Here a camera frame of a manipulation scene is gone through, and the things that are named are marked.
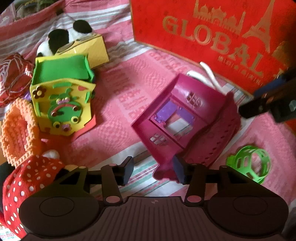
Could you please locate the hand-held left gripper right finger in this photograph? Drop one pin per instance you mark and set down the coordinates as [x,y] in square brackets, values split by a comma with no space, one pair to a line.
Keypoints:
[179,170]

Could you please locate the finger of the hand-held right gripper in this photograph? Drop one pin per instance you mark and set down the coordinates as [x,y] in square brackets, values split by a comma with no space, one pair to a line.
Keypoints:
[254,109]
[270,86]

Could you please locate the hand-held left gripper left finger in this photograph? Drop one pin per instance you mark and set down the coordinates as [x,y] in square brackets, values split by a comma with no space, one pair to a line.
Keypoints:
[128,170]

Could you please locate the magenta plastic toy house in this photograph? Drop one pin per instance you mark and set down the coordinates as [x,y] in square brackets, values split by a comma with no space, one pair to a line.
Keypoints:
[185,92]

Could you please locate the red box with gold print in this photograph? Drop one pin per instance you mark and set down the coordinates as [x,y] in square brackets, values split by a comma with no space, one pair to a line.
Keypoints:
[185,34]

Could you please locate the polka dot mouse plush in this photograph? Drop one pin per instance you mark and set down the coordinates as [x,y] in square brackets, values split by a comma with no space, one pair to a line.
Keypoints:
[27,176]

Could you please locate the green lattice ball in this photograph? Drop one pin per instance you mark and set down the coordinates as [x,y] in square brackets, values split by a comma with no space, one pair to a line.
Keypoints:
[233,160]

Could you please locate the pink and white sunglasses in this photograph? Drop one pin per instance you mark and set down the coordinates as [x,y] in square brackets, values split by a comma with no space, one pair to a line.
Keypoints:
[206,67]

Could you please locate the yellow foam craft house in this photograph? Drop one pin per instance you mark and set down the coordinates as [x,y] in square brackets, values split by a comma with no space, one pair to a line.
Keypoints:
[60,69]

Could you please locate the yellow cardboard box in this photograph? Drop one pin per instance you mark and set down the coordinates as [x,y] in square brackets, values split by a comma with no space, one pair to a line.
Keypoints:
[97,48]

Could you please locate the panda plush toy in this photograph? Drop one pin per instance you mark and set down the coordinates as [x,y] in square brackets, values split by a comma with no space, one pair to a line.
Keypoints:
[57,39]

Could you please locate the red foil bag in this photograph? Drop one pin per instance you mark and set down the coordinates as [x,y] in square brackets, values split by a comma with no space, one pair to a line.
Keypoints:
[13,69]

